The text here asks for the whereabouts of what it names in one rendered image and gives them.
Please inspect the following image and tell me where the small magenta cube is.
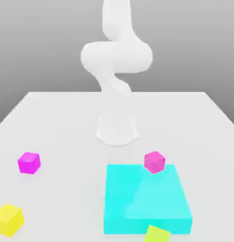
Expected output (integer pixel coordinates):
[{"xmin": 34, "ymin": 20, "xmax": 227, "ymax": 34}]
[{"xmin": 17, "ymin": 152, "xmax": 42, "ymax": 175}]

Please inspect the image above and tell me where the small yellow cube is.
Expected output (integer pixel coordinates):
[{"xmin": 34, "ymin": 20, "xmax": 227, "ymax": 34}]
[{"xmin": 0, "ymin": 203, "xmax": 25, "ymax": 238}]

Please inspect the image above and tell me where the small pink cube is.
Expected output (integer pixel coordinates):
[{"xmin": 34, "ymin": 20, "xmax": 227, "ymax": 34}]
[{"xmin": 143, "ymin": 151, "xmax": 166, "ymax": 175}]

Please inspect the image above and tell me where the large cyan box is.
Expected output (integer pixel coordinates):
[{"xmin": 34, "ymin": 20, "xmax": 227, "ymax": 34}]
[{"xmin": 104, "ymin": 164, "xmax": 193, "ymax": 235}]

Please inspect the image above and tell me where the small yellow-green cube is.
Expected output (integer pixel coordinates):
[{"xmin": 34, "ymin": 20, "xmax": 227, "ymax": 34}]
[{"xmin": 143, "ymin": 225, "xmax": 171, "ymax": 242}]

